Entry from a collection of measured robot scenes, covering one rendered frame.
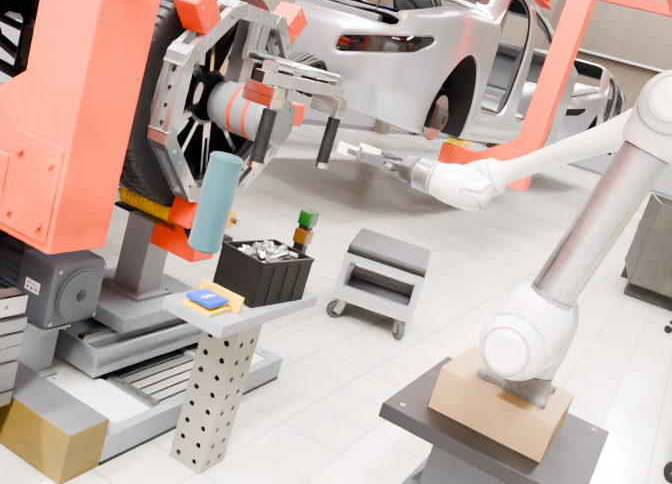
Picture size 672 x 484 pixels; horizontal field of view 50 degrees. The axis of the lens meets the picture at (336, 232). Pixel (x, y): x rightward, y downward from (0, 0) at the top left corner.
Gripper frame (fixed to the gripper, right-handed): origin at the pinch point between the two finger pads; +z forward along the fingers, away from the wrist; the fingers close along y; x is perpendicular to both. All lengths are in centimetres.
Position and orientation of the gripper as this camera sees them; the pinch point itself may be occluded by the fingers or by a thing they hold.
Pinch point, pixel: (352, 148)
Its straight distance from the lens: 205.6
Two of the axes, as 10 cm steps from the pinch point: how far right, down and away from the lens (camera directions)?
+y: 4.5, -0.7, 8.9
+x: 2.9, -9.3, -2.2
